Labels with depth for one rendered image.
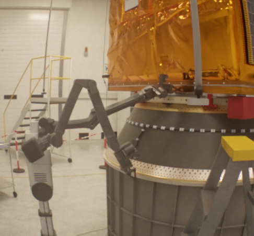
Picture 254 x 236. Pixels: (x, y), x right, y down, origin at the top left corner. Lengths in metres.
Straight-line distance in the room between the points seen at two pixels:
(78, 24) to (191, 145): 8.60
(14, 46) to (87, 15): 2.95
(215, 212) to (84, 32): 9.43
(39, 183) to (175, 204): 0.94
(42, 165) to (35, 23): 8.16
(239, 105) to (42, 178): 1.35
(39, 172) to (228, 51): 1.42
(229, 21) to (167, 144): 1.00
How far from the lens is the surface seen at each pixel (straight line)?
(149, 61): 2.45
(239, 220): 2.09
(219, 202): 1.20
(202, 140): 2.00
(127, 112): 9.80
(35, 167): 1.87
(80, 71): 10.01
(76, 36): 10.10
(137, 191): 2.19
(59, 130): 1.68
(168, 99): 2.17
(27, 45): 9.55
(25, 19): 9.73
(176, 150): 2.03
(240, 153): 1.15
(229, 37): 1.72
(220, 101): 2.04
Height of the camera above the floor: 1.74
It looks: 3 degrees down
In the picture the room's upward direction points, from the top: 1 degrees clockwise
